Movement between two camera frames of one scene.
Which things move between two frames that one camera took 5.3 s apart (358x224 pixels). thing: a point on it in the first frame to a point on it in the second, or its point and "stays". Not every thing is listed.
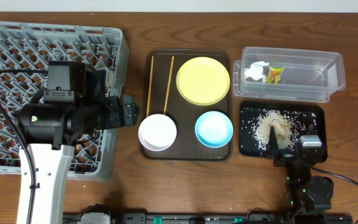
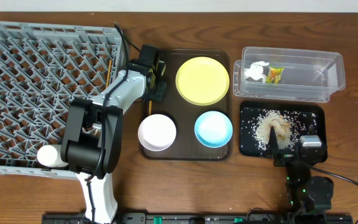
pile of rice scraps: [289, 126] stays
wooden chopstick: [169, 84] to [107, 80]
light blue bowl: [214, 129] stays
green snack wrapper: [274, 74] stays
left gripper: [128, 111] to [158, 83]
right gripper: [288, 158] stays
